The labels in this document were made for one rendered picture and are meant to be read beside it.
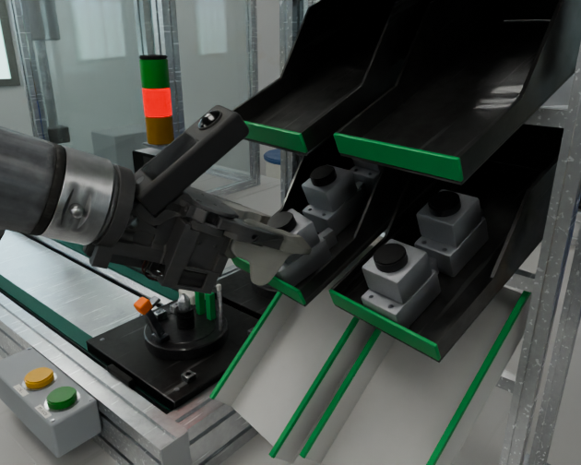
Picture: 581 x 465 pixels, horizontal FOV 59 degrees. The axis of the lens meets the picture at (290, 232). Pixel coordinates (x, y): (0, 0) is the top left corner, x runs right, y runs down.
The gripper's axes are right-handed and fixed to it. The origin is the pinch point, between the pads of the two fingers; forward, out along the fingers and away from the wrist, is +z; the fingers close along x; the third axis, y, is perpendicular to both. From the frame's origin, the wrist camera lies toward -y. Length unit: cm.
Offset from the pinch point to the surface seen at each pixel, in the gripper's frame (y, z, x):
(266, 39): -70, 168, -337
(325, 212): -3.0, 4.9, -1.7
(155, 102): -5.1, -1.1, -49.2
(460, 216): -9.0, 7.5, 13.2
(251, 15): -43, 53, -140
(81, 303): 41, 2, -59
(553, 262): -8.6, 14.2, 19.8
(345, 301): 3.2, 2.8, 9.0
